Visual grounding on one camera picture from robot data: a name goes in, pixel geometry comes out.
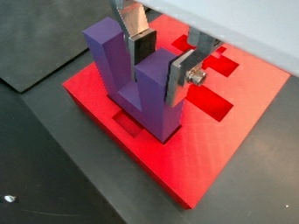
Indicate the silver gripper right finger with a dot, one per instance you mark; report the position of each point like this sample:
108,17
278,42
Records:
186,66

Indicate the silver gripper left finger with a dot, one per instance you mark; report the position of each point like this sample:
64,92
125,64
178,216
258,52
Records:
140,35

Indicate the purple U-shaped block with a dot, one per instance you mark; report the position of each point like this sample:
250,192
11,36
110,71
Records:
136,86

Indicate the red slotted board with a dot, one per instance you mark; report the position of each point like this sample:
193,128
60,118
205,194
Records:
220,113

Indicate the small silver screw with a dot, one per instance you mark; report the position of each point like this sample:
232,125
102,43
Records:
10,198

